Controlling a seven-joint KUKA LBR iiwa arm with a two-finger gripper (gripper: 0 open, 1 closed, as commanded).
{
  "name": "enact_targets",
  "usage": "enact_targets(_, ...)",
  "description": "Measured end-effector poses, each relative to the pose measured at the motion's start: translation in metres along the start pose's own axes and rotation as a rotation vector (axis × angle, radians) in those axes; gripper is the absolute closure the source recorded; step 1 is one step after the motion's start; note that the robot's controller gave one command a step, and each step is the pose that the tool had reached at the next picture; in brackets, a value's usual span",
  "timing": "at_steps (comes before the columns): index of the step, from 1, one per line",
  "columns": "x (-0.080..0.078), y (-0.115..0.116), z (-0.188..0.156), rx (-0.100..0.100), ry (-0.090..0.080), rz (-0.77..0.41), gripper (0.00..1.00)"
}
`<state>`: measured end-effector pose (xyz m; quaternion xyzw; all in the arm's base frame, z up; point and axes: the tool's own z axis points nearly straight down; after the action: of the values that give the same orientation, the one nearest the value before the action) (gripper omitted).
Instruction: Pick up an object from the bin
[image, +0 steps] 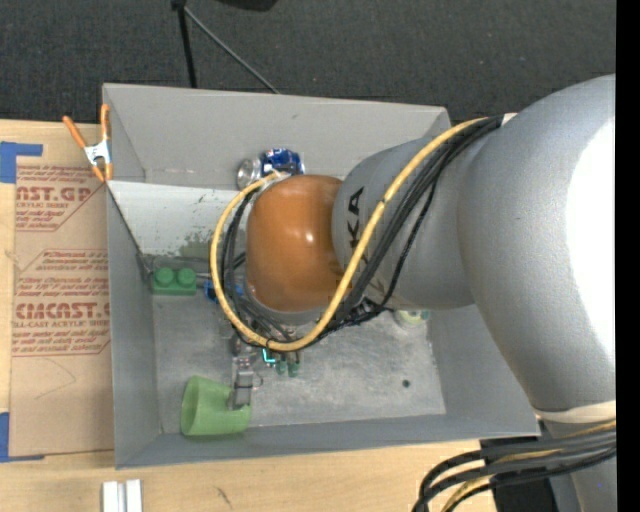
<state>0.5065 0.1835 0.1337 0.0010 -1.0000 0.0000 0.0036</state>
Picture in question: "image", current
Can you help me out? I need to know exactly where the blue flat thing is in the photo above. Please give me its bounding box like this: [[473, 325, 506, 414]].
[[203, 279, 247, 305]]

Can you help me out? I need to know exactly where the light green cup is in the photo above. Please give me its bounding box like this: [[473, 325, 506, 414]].
[[179, 375, 253, 437]]

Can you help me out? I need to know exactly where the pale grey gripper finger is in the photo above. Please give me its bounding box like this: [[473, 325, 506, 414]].
[[233, 357, 253, 408]]

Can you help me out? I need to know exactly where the green toy brick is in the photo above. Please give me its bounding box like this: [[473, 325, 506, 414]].
[[151, 266, 198, 297]]

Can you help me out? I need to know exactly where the pale green round thing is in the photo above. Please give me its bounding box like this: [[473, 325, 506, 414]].
[[393, 307, 432, 329]]

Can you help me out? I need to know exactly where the brown cardboard board, red print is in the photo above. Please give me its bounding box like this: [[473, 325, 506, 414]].
[[0, 118, 117, 464]]

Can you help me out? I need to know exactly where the grey metal bin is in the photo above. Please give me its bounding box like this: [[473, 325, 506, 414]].
[[101, 82, 543, 471]]

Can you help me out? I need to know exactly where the blue and silver can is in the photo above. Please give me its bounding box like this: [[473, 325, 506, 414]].
[[235, 146, 307, 191]]

